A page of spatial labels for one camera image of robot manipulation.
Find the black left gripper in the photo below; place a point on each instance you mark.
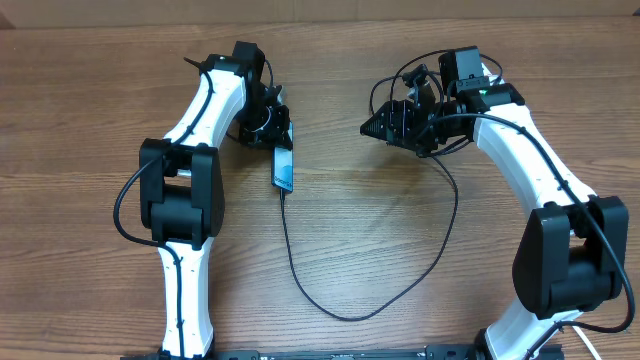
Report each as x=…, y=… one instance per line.
x=274, y=136

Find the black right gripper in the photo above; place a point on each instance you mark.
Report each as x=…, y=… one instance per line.
x=391, y=115

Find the Samsung Galaxy smartphone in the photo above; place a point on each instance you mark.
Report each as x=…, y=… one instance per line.
x=282, y=171

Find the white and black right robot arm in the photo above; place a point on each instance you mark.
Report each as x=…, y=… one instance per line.
x=571, y=256

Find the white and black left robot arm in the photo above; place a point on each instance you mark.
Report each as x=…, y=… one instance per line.
x=181, y=188

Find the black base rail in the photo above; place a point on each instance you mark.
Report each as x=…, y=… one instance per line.
x=430, y=352

